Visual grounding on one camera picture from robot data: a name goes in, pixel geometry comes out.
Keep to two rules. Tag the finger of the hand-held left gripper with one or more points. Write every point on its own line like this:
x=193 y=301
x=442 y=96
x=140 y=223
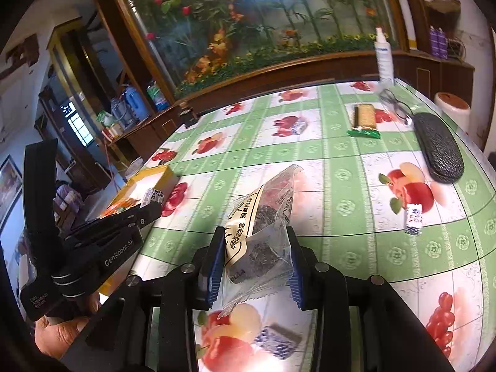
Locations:
x=149 y=213
x=89 y=226

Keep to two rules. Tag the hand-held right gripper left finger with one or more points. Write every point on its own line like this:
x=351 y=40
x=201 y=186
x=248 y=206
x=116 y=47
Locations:
x=213 y=275

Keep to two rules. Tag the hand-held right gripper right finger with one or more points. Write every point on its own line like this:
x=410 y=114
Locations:
x=297 y=279

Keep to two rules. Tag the blue white candy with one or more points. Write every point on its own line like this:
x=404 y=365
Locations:
x=277 y=341
x=152 y=197
x=299 y=128
x=413 y=219

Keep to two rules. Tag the yellow tray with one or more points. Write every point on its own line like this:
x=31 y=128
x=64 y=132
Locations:
x=153 y=180

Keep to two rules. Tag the clear dark snack packet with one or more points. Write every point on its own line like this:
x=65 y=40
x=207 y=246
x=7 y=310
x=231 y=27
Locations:
x=259 y=236

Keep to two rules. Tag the person's left hand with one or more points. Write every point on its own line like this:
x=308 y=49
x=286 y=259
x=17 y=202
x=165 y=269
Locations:
x=58 y=331

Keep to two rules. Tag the orange chip packet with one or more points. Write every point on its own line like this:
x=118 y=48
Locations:
x=120 y=207

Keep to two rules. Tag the fruit print green tablecloth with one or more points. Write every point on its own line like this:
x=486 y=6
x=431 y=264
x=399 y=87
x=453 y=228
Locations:
x=341 y=201

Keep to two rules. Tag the green white bag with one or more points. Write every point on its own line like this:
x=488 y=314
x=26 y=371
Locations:
x=108 y=122

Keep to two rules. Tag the dark glass bottle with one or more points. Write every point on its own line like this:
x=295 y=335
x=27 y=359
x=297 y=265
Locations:
x=188 y=115

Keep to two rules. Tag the blue thermos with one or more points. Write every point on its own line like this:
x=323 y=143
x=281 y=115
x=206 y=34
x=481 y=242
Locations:
x=135 y=102

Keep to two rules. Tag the green cracker packet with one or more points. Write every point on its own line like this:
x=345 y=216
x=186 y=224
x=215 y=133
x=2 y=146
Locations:
x=364 y=122

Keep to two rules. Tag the wooden cabinet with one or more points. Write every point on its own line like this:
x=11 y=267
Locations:
x=271 y=81

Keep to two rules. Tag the black glasses case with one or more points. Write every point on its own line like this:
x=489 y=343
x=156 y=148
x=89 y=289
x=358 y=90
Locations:
x=438 y=147

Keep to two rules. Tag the eyeglasses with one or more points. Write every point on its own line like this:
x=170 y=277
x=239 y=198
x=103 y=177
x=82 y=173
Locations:
x=397 y=104

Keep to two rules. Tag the flower mural glass panel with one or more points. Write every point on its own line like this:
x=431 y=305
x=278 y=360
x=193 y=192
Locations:
x=252 y=19

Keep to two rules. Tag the white bin orange lid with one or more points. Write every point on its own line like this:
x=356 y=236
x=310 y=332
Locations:
x=453 y=110

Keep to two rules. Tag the white spray bottle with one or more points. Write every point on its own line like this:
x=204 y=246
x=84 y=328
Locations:
x=384 y=56

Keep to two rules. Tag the purple bottles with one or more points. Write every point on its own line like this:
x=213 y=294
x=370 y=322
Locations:
x=438 y=42

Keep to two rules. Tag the framed wall painting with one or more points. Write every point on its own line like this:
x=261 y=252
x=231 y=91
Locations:
x=8 y=188

